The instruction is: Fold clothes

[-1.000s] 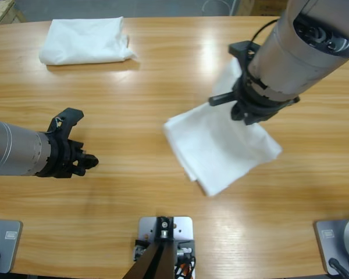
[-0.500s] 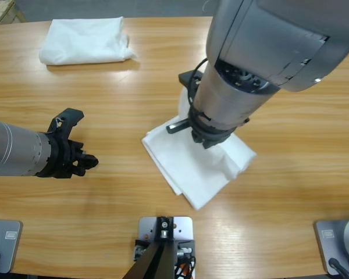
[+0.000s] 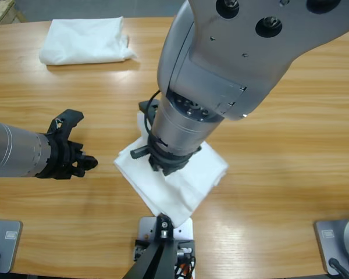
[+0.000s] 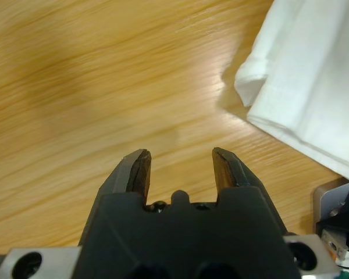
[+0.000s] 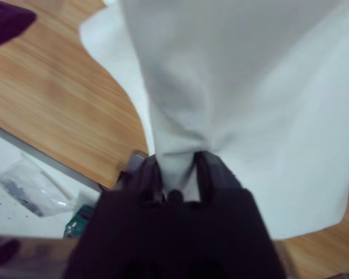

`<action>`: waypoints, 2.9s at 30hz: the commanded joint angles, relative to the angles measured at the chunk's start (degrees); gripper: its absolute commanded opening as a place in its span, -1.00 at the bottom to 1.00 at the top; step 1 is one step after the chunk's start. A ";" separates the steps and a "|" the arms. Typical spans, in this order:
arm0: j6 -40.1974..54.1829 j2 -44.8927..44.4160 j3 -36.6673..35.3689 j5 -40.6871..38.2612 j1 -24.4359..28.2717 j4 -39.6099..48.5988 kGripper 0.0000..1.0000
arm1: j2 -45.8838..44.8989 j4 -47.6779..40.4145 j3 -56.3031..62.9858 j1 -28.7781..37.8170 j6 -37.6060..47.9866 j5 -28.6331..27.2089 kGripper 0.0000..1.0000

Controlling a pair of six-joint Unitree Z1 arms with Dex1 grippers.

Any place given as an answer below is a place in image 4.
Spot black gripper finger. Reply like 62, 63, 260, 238
211, 146, 289, 237
79, 148, 153, 248

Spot white t-shirt with small logo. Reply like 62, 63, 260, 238
234, 0, 349, 187

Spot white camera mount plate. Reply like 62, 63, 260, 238
313, 177, 349, 233

